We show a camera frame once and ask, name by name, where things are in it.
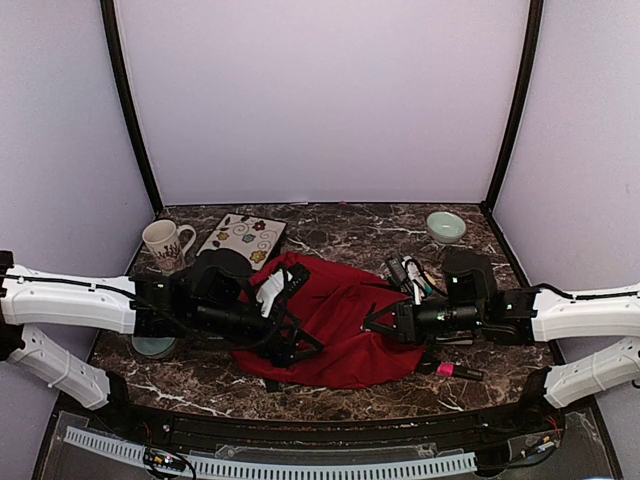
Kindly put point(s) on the black curved table edge rail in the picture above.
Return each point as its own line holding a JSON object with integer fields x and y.
{"x": 184, "y": 431}

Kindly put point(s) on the pink and black highlighter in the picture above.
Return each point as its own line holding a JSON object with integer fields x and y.
{"x": 457, "y": 371}

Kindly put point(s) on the green bowl back right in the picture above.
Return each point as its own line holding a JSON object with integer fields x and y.
{"x": 445, "y": 227}

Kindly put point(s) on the floral ceramic trivet tile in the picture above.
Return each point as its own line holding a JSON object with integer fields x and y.
{"x": 255, "y": 238}

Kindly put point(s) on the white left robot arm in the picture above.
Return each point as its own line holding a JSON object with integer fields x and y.
{"x": 213, "y": 301}

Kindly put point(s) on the red student backpack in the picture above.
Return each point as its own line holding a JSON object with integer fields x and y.
{"x": 332, "y": 306}

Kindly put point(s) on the white slotted cable duct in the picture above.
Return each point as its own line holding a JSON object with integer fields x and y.
{"x": 234, "y": 462}

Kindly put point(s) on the green bowl front left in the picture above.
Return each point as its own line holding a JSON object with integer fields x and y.
{"x": 154, "y": 348}

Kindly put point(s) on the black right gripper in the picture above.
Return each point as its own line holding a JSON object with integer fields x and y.
{"x": 407, "y": 328}

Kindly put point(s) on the green bowl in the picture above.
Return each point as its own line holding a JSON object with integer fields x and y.
{"x": 154, "y": 348}
{"x": 445, "y": 227}

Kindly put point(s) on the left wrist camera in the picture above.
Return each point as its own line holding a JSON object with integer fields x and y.
{"x": 284, "y": 282}

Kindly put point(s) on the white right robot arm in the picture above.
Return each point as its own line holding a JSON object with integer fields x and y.
{"x": 542, "y": 313}

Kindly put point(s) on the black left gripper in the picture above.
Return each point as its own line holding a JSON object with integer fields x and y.
{"x": 281, "y": 354}

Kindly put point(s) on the cream floral mug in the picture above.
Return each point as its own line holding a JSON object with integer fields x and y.
{"x": 168, "y": 244}

